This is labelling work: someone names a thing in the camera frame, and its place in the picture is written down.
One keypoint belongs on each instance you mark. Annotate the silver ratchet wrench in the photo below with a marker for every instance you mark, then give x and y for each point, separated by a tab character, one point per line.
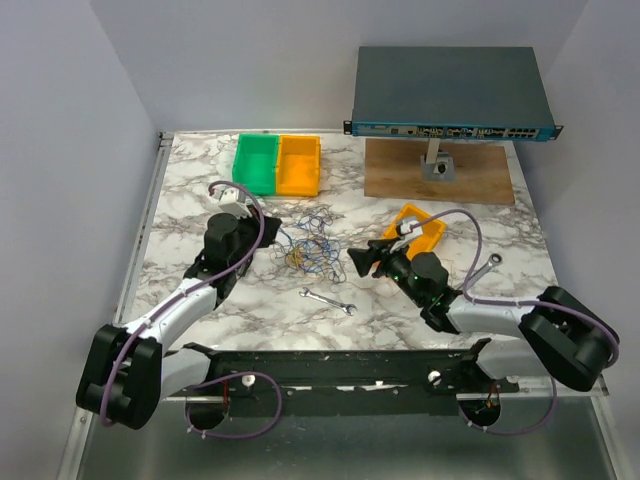
493	261

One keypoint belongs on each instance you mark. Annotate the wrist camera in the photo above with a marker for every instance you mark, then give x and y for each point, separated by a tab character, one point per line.
407	229
231	200

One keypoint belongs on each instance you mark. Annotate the green plastic bin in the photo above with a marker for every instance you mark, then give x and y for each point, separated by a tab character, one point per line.
255	163

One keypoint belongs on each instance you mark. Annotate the orange plastic bin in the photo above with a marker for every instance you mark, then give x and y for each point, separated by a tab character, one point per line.
297	172

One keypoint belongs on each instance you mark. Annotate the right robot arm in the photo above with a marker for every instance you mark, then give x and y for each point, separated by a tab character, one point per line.
553	335

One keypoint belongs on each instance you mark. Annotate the black mounting rail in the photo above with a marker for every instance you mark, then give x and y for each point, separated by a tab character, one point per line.
311	383

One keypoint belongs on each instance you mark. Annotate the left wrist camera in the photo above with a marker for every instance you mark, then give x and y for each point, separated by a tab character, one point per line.
231	200

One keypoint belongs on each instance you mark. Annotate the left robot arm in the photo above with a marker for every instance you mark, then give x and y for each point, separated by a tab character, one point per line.
129	369

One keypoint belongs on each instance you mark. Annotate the loose yellow plastic bin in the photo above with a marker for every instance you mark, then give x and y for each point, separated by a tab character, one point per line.
422	239

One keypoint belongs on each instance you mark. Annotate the grey switch stand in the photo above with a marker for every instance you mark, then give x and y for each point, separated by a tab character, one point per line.
437	165

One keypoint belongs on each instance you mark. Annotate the small silver open-end wrench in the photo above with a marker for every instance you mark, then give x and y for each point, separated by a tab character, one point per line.
346	308

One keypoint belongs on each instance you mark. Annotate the wooden base board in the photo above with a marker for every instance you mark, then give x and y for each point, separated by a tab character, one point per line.
392	170

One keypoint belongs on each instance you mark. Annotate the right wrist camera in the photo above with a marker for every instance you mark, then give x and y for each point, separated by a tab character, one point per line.
407	229

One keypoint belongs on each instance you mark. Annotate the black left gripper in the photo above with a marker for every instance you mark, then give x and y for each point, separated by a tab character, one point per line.
273	224

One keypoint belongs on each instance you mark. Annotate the blue network switch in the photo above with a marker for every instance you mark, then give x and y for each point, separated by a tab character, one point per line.
475	93

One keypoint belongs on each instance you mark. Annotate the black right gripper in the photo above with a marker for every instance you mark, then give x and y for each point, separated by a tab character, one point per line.
365	257

